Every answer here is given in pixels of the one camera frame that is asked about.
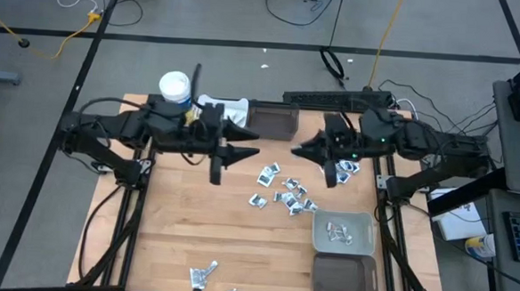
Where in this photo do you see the disinfectant wipes canister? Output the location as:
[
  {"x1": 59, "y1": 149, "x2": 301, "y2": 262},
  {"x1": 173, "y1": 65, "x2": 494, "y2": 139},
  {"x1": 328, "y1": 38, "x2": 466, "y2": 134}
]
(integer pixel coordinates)
[
  {"x1": 156, "y1": 69, "x2": 200, "y2": 124},
  {"x1": 463, "y1": 232, "x2": 498, "y2": 262}
]

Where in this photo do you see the white plastic bin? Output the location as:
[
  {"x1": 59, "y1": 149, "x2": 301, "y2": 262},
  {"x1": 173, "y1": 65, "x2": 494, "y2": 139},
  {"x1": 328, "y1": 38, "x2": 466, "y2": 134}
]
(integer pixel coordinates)
[{"x1": 193, "y1": 93, "x2": 250, "y2": 129}]

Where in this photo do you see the black left arm base cable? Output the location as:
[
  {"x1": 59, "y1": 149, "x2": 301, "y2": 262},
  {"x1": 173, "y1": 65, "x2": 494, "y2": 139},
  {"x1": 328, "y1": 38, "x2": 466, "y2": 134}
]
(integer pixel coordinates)
[{"x1": 77, "y1": 181, "x2": 124, "y2": 284}]

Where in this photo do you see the dark translucent plastic bin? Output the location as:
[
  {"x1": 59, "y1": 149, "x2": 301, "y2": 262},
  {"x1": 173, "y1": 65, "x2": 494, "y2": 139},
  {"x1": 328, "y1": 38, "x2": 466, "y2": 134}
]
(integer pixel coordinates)
[
  {"x1": 245, "y1": 99, "x2": 302, "y2": 143},
  {"x1": 310, "y1": 251, "x2": 383, "y2": 291}
]

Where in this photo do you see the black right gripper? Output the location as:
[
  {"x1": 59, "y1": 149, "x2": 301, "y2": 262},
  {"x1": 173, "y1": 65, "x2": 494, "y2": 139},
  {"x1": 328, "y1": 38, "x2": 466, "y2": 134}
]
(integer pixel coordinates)
[{"x1": 288, "y1": 109, "x2": 366, "y2": 191}]

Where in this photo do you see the black coiled cable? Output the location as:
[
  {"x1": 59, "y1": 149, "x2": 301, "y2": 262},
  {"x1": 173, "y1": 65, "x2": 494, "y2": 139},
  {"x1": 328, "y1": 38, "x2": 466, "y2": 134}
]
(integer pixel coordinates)
[{"x1": 317, "y1": 47, "x2": 349, "y2": 90}]

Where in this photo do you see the green striped bandage wrapper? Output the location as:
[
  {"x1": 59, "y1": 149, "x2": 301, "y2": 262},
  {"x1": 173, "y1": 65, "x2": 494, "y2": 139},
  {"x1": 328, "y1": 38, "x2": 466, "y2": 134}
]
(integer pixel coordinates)
[{"x1": 224, "y1": 101, "x2": 249, "y2": 126}]

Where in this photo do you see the black straight cable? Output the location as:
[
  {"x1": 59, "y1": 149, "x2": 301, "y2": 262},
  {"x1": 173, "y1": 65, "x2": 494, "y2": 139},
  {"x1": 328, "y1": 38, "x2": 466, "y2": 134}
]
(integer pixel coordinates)
[{"x1": 328, "y1": 0, "x2": 347, "y2": 48}]

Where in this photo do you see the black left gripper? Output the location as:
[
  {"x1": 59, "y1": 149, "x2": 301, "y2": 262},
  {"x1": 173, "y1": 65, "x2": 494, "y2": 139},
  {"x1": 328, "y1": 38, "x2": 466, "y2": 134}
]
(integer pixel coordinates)
[{"x1": 182, "y1": 100, "x2": 264, "y2": 189}]

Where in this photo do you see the light grey plastic bin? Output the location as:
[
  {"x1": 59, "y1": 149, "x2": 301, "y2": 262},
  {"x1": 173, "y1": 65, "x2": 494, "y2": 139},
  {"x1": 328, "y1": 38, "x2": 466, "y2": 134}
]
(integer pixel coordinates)
[{"x1": 310, "y1": 208, "x2": 378, "y2": 258}]

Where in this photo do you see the black floor cable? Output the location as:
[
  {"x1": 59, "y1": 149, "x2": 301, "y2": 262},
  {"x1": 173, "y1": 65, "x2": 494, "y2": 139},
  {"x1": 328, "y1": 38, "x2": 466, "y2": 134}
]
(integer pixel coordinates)
[{"x1": 100, "y1": 0, "x2": 144, "y2": 28}]

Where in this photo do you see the black perforated bar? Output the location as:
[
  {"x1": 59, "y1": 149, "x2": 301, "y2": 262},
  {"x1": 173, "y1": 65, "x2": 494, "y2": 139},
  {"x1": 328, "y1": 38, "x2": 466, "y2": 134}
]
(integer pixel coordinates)
[{"x1": 281, "y1": 85, "x2": 394, "y2": 113}]

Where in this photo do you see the black desk bar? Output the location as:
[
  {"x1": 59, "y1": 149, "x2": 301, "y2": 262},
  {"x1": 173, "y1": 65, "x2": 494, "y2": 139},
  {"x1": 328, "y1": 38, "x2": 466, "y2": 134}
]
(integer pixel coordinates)
[{"x1": 425, "y1": 162, "x2": 509, "y2": 222}]

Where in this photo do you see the white tissue box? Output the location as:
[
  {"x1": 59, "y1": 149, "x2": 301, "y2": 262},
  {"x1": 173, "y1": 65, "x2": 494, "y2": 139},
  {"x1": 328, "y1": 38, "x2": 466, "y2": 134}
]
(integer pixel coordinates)
[{"x1": 425, "y1": 185, "x2": 491, "y2": 244}]

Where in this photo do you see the yellow floor cable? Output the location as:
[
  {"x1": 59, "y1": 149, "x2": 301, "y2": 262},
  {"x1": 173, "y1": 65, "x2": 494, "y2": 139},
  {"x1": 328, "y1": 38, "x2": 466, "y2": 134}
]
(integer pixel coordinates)
[{"x1": 0, "y1": 3, "x2": 104, "y2": 63}]

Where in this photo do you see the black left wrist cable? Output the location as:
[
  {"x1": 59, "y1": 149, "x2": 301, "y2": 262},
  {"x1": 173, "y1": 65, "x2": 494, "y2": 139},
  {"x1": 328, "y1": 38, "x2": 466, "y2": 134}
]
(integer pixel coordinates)
[{"x1": 189, "y1": 61, "x2": 203, "y2": 112}]

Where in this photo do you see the black cable bundle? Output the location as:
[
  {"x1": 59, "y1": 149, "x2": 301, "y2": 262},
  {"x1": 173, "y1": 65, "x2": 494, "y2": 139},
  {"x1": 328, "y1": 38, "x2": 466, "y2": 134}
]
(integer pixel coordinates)
[{"x1": 373, "y1": 77, "x2": 509, "y2": 174}]

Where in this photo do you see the yellow hanging cable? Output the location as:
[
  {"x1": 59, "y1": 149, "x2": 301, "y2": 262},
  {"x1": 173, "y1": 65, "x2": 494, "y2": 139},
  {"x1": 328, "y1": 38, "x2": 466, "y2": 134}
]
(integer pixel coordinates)
[{"x1": 366, "y1": 0, "x2": 408, "y2": 93}]

